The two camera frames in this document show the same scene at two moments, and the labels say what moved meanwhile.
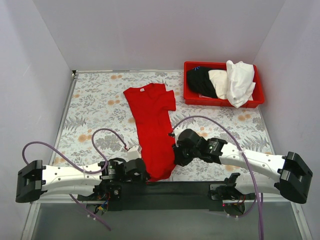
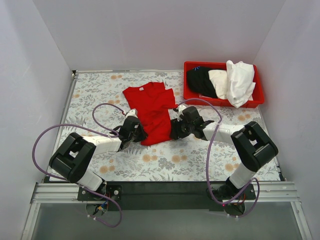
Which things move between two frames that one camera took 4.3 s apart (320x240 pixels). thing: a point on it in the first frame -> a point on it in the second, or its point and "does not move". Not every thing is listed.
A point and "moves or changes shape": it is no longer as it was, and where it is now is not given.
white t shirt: [241, 83] does not move
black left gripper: [144, 173] -> [138, 132]
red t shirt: [153, 104] moves or changes shape
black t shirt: [199, 82] does not move
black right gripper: [178, 156] -> [177, 129]
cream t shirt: [219, 78] does not move
